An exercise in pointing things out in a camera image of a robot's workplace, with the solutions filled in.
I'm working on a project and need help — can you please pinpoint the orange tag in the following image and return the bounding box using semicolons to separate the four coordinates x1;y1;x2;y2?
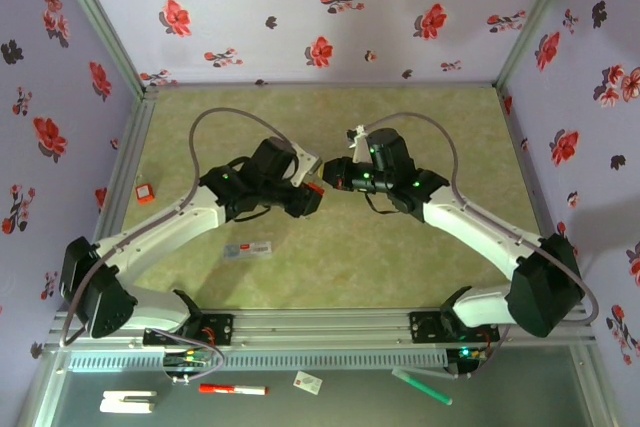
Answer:
134;174;156;206

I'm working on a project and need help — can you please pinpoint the clear plastic label bag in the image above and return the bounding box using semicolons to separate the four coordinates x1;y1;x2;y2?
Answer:
222;240;274;261

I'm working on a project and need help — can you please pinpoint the white card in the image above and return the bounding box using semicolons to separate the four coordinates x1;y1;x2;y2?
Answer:
293;370;324;395

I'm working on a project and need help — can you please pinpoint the red marker pen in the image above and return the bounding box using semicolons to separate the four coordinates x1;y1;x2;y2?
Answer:
198;383;270;396

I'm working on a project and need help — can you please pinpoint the green marker pen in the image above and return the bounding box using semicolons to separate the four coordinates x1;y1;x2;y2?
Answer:
391;368;454;407

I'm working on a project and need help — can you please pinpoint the white block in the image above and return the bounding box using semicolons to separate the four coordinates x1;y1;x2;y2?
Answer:
98;389;158;415

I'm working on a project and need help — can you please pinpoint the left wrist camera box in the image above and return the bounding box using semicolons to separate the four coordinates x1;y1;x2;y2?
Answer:
292;143;322;187

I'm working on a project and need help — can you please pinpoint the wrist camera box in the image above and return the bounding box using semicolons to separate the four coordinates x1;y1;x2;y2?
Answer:
346;124;371;164
292;143;322;187

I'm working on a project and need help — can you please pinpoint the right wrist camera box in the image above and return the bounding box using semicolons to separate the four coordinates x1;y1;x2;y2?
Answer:
346;124;371;164

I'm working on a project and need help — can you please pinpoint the grey right arm cable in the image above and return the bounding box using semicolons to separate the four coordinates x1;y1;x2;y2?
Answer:
367;112;600;378

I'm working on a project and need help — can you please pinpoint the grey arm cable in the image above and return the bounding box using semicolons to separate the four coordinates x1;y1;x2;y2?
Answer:
367;112;600;378
59;107;299;383

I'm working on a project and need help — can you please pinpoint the grey left arm cable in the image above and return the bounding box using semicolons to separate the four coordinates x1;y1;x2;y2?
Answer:
59;107;299;383

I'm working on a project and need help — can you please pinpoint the aluminium back rail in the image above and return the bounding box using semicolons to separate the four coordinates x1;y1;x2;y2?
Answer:
149;79;501;91

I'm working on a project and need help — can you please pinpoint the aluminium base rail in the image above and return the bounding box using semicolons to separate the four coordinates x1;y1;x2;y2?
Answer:
43;306;599;352

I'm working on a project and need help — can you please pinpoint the aluminium side rail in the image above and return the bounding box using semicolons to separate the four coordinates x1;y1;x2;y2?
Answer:
494;86;584;307
54;86;160;313

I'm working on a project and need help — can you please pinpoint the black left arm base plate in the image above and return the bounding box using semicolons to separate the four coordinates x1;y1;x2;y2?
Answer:
143;314;235;347

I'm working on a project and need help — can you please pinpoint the grey slotted cable duct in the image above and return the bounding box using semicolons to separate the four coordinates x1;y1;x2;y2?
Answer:
67;349;449;373

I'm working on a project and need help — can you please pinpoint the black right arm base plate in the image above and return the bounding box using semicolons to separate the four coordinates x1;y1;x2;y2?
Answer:
408;310;500;346

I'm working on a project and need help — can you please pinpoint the aluminium corner post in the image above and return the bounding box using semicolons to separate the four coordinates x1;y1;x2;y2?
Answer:
47;0;159;98
492;0;586;91

